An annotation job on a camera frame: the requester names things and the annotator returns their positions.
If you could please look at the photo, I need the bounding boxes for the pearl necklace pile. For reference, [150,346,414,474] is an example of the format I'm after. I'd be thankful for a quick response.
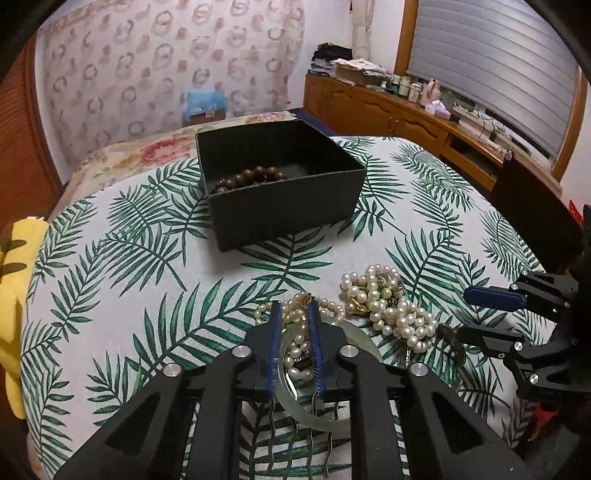
[339,263,440,354]
[253,291,348,383]

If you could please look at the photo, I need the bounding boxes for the silver hair comb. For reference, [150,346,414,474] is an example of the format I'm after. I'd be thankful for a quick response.
[250,403,349,479]

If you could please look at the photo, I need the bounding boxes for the pale green jade bangle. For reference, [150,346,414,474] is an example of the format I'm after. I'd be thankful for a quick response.
[274,322,384,436]

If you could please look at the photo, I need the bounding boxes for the brown wooden bead bracelet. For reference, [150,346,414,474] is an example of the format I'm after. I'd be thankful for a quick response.
[212,165,289,195]

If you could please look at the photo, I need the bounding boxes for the black jewelry box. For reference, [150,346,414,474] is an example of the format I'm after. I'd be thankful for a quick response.
[195,119,368,251]

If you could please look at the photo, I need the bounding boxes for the dark chair back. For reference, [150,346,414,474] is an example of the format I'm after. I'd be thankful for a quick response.
[490,159,583,274]

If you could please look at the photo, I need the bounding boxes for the palm leaf tablecloth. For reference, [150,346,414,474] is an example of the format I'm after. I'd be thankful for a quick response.
[21,137,553,478]

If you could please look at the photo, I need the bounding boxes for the pink ceramic jar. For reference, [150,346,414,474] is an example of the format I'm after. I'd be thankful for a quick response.
[421,78,442,107]

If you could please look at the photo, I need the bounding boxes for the wooden sideboard cabinet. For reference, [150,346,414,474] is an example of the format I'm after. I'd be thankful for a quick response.
[302,73,562,199]

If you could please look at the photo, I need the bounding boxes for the grey window blind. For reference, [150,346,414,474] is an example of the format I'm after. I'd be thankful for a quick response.
[409,0,579,156]

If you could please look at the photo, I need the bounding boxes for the floral bed quilt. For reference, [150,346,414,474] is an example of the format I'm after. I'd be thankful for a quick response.
[48,111,296,221]

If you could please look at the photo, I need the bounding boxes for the blue cloth on box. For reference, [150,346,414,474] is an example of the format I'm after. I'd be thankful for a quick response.
[182,90,228,125]

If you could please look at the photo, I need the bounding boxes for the stack of papers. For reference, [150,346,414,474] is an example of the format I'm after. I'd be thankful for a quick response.
[332,59,389,86]

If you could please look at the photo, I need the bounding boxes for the yellow plush toy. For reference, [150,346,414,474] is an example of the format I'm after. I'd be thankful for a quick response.
[1,217,48,420]

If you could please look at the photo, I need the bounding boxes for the dark folded clothes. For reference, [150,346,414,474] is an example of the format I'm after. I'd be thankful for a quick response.
[308,43,353,77]

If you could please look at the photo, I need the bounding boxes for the wooden louvered wardrobe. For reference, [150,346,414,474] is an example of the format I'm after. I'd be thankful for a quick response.
[0,37,63,225]

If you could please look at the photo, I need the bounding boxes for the patterned lace curtain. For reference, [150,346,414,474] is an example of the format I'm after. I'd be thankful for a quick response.
[38,1,305,169]

